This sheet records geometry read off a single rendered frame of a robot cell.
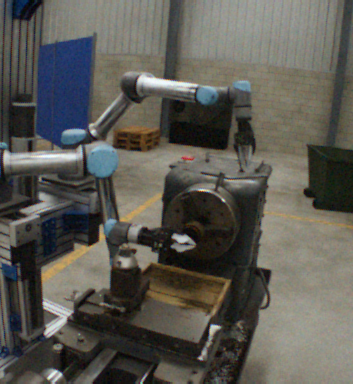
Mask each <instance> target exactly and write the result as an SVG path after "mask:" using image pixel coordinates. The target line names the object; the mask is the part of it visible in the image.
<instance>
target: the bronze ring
mask: <svg viewBox="0 0 353 384"><path fill-rule="evenodd" d="M190 232H192V233H194V234H195V235H194V234H192V233H190ZM182 233H184V234H185V235H187V236H188V237H189V238H190V239H192V240H193V241H194V242H195V244H197V243H199V242H200V241H201V240H202V239H203V237H204V229H203V227H202V225H201V223H199V222H197V221H188V222H186V223H185V224H184V227H183V229H182Z"/></svg>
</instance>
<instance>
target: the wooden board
mask: <svg viewBox="0 0 353 384"><path fill-rule="evenodd" d="M145 268H146V269H145ZM152 269H153V270H154V269H155V271H156V272H154V271H153V270H152ZM149 270H151V271H153V273H154V274H155V273H156V274H155V275H157V276H156V278H155V275H154V276H153V277H151V276H152V275H153V273H152V272H151V274H150V271H149ZM158 270H159V271H158ZM162 271H163V272H165V273H163V272H162ZM167 271H168V272H169V271H170V275H169V273H168V272H167ZM171 272H172V273H171ZM174 272H175V273H177V275H175V273H174ZM147 273H148V274H147ZM160 273H161V274H162V275H161V274H160ZM145 274H146V275H145ZM158 274H160V275H158ZM163 274H164V275H163ZM173 274H174V275H173ZM180 274H181V276H180ZM183 274H184V275H183ZM143 275H144V277H145V276H147V277H148V278H149V279H150V289H149V290H147V292H146V293H145V297H147V298H151V299H155V300H158V301H161V302H165V303H169V304H171V305H175V306H180V307H186V308H187V307H189V308H191V309H193V310H195V311H199V312H202V311H204V312H205V313H206V312H207V311H208V310H207V309H209V311H210V312H211V313H209V312H208V313H209V314H213V317H212V322H211V325H212V324H213V322H214V318H215V316H216V314H217V311H219V308H220V306H221V304H222V303H223V301H224V298H225V295H226V294H227V292H228V290H229V287H230V285H231V280H230V279H228V280H227V279H226V278H219V277H214V276H211V275H206V274H203V273H199V272H195V271H186V270H183V269H180V268H176V267H172V266H167V265H164V264H158V263H155V262H154V263H153V261H150V263H148V264H147V265H146V266H145V267H144V268H143V269H141V276H143ZM165 275H166V276H167V277H166V276H165ZM149 276H150V277H149ZM174 276H176V277H174ZM186 276H187V277H186ZM188 276H189V278H188ZM158 277H160V278H161V277H162V280H161V279H160V278H158ZM163 277H166V279H165V278H163ZM169 277H171V278H173V279H172V280H171V278H169ZM191 277H193V278H191ZM176 278H178V279H176ZM182 278H183V279H182ZM190 278H191V279H190ZM157 279H158V280H157ZM169 279H170V280H169ZM179 279H181V280H179ZM186 279H187V280H186ZM198 279H200V280H201V279H202V280H203V281H202V280H201V281H202V282H201V281H200V280H198ZM165 280H166V281H165ZM167 280H168V281H167ZM173 280H174V281H173ZM176 280H178V281H176ZM182 280H185V281H183V282H182ZM188 280H189V282H188ZM191 280H192V281H191ZM196 280H197V281H196ZM157 281H158V283H157ZM175 281H176V282H175ZM186 281H187V282H188V283H187V282H186ZM195 281H196V282H195ZM206 281H207V282H206ZM192 282H193V283H194V284H193V283H192ZM203 282H204V284H206V285H204V284H203ZM210 282H211V283H210ZM212 282H214V283H212ZM186 283H187V284H186ZM189 283H191V284H189ZM196 283H197V284H196ZM200 283H202V284H200ZM215 283H216V284H215ZM217 283H218V284H219V283H220V284H219V285H220V286H221V287H220V286H219V285H218V286H217ZM213 284H214V285H213ZM221 284H222V285H223V286H224V287H222V285H221ZM169 285H170V286H169ZM198 285H200V286H202V285H204V286H202V288H201V287H200V286H198ZM208 285H209V286H210V287H209V286H208ZM196 286H197V287H198V288H196ZM206 286H207V287H206ZM215 286H216V287H219V288H218V289H217V288H216V287H215ZM158 287H159V288H158ZM200 289H201V290H200ZM151 290H152V291H151ZM207 290H208V291H207ZM156 291H157V292H156ZM209 291H211V292H209ZM214 291H215V292H214ZM218 291H220V292H218ZM205 293H206V294H205ZM216 293H217V294H216ZM146 294H147V295H146ZM170 296H171V297H170ZM195 296H196V297H195ZM214 296H215V297H218V298H215V297H214ZM197 299H199V300H197ZM200 299H201V301H200ZM202 299H203V300H202ZM212 300H213V301H212ZM193 301H194V303H195V304H194V303H192V302H193ZM197 301H198V302H197ZM218 301H219V302H218ZM201 302H202V305H201ZM191 303H192V305H191ZM203 303H204V304H206V305H205V306H204V305H203ZM210 303H211V304H212V305H210ZM197 304H199V305H198V306H196V305H197ZM213 304H214V305H213ZM187 305H188V306H187ZM190 305H191V306H190ZM194 305H195V306H194ZM211 306H213V307H211ZM208 307H210V308H211V310H210V308H208ZM215 307H217V308H215ZM204 312H203V313H204Z"/></svg>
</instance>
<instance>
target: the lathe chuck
mask: <svg viewBox="0 0 353 384"><path fill-rule="evenodd" d="M214 188H215V186H212V185H206V184H199V185H194V186H191V187H188V188H187V189H185V190H184V191H183V192H182V193H180V194H179V195H177V196H176V197H175V198H174V199H173V200H172V201H170V203H169V204H168V206H167V211H166V215H165V226H166V225H170V226H171V227H173V228H174V229H177V230H179V231H181V232H182V229H183V227H184V224H185V222H184V218H185V217H184V213H183V211H184V208H183V206H182V204H181V201H180V200H181V199H182V198H183V196H182V194H183V193H185V192H187V191H189V193H190V195H191V197H192V200H193V201H194V203H195V206H196V208H197V210H198V213H199V215H200V216H202V217H205V218H206V219H207V220H208V221H209V223H211V224H216V225H220V226H225V227H229V228H233V229H235V233H234V236H233V237H232V236H229V237H228V239H223V238H218V237H217V238H216V239H214V238H210V237H209V238H208V239H205V238H203V239H202V240H201V241H200V242H199V243H197V244H196V247H193V248H191V249H187V250H184V252H183V254H184V255H185V256H187V257H189V258H192V259H201V260H206V259H212V258H215V257H219V256H221V255H223V254H224V253H225V252H226V251H227V249H228V248H229V247H230V245H231V244H232V243H233V241H234V239H235V238H236V236H237V234H238V231H239V228H240V216H239V212H238V209H237V207H236V205H235V203H234V202H233V200H231V197H230V196H229V195H227V194H226V193H225V192H224V191H222V190H220V189H219V188H217V191H218V192H215V191H213V190H212V189H214Z"/></svg>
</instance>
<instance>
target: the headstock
mask: <svg viewBox="0 0 353 384"><path fill-rule="evenodd" d="M205 155H206V154H202V155H199V154H195V155H193V156H192V157H195V159H198V160H196V161H194V162H192V163H185V162H180V163H183V164H187V165H181V166H179V167H174V168H172V169H171V170H170V171H169V172H168V173H167V176H166V177H165V186H164V193H163V196H162V202H163V208H162V218H161V227H162V226H165V215H166V211H167V206H168V204H169V203H170V201H172V200H173V199H174V198H175V197H176V196H177V195H179V194H180V193H182V192H183V191H184V190H185V189H186V188H188V187H190V186H192V185H194V184H216V182H217V177H213V176H208V175H203V174H201V171H204V172H209V173H214V174H217V175H219V173H220V171H223V172H225V176H227V177H239V176H251V175H263V174H267V175H268V177H262V178H252V179H243V180H241V179H239V180H226V179H223V180H222V182H221V184H220V187H222V188H223V189H225V190H227V191H228V192H229V193H230V194H231V196H232V197H233V198H234V200H236V202H237V204H238V206H239V209H240V212H241V227H240V230H239V232H238V234H237V236H236V238H235V239H234V241H233V243H232V244H231V245H230V247H229V248H228V249H227V251H226V252H225V253H224V254H223V255H221V256H219V257H215V258H212V259H216V260H220V261H225V262H228V263H232V264H236V265H247V264H249V263H250V262H251V259H252V251H253V245H254V242H255V239H256V238H257V236H258V233H259V231H260V229H261V225H262V219H263V217H264V208H265V203H266V199H265V197H266V190H267V188H268V187H269V185H267V180H268V178H269V176H270V175H271V173H272V172H273V169H272V166H271V165H269V164H264V163H263V165H262V167H261V169H260V171H258V172H255V171H254V170H255V168H256V167H257V165H258V163H259V162H253V161H251V162H250V164H249V165H248V166H247V167H245V166H244V165H243V164H242V160H241V159H240V161H241V165H242V168H243V170H244V171H245V172H240V171H239V170H240V165H239V161H238V159H234V158H228V157H221V156H215V155H210V158H209V162H208V163H206V162H205ZM242 206H243V207H242ZM244 215H245V216H244ZM242 251H243V252H242Z"/></svg>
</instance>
